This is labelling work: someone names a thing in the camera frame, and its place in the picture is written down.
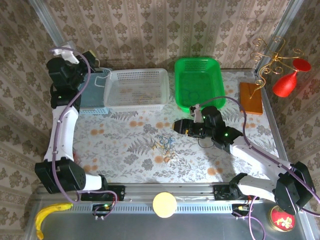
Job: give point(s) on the white plastic basket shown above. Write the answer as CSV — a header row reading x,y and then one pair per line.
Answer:
x,y
136,105

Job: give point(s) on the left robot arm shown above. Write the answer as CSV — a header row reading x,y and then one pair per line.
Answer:
x,y
63,130

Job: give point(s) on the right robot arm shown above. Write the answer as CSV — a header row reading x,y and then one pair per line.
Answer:
x,y
260,157

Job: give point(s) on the wooden board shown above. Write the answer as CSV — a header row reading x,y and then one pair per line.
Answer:
x,y
251,105

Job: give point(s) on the blue plastic basket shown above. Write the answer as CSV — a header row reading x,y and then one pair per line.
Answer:
x,y
92,110

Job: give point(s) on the floral tablecloth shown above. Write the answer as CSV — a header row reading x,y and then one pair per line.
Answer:
x,y
125,165

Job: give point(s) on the green plastic basket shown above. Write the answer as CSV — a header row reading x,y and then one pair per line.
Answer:
x,y
200,62

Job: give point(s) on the pale yellow ball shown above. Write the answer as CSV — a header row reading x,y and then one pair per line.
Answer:
x,y
164,205

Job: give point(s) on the red wine glass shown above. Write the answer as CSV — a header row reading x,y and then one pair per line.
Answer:
x,y
285,85

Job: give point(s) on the round red tin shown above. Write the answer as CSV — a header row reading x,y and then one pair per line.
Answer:
x,y
282,222

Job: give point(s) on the yellow banana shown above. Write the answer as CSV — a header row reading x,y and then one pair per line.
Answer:
x,y
41,217

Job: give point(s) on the aluminium frame post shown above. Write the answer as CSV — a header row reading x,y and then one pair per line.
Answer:
x,y
47,22
280,35

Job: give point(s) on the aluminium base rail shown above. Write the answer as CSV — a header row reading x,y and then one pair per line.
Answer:
x,y
170,193

